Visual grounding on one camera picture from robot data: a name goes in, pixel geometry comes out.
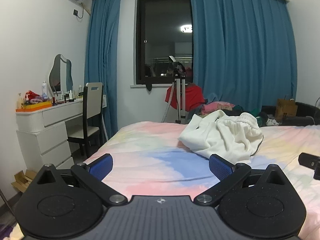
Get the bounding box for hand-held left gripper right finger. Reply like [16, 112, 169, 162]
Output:
[193, 154, 288, 208]

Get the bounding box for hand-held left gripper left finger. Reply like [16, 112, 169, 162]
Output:
[32, 153, 128, 207]

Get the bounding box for white pants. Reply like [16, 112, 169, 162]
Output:
[178, 109, 264, 165]

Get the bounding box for black sofa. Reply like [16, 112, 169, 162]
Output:
[260, 102, 320, 127]

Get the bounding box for pastel tie-dye bed sheet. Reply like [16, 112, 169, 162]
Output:
[82, 121, 320, 240]

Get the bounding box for brown paper bag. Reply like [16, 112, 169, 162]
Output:
[275, 95, 298, 123]

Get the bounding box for black and white chair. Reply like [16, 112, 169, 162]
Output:
[67, 82, 104, 158]

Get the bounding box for white dressing table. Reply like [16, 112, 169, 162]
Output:
[16, 97, 84, 173]

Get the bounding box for red garment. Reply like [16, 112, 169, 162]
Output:
[165, 83, 205, 110]

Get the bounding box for cardboard box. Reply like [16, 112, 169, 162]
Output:
[11, 170, 38, 193]

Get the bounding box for garment steamer stand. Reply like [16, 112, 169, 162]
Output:
[161, 55, 188, 124]

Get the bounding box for orange tray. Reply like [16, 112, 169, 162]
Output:
[16, 101, 53, 112]

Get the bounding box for wavy vanity mirror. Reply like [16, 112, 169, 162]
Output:
[49, 54, 73, 93]

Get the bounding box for narrow blue curtain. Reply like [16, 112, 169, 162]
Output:
[84, 0, 123, 140]

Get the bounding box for wide blue curtain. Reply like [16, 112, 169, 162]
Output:
[189, 0, 298, 110]

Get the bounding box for dark framed window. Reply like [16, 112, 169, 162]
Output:
[136, 0, 194, 85]

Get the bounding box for white cable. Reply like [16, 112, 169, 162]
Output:
[307, 96, 320, 126]

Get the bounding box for wall socket with black cable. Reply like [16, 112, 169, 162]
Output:
[73, 4, 84, 19]

